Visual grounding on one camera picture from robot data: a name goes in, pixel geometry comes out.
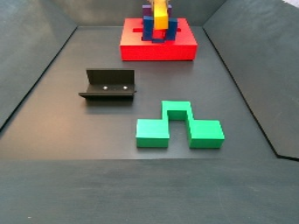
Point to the green stepped block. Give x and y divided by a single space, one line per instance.
205 133

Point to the right purple post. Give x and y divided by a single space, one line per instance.
170 11

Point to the black angle bracket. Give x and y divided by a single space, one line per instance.
110 83

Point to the purple post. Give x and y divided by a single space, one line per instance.
170 11
148 10

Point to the blue post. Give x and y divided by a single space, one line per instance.
172 31
148 28

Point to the yellow long block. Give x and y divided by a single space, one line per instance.
161 14

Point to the right blue post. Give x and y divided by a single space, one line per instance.
172 31

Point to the red board base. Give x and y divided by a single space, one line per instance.
138 50

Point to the left blue post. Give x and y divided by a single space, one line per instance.
148 28

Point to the left purple post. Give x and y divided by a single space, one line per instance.
148 10

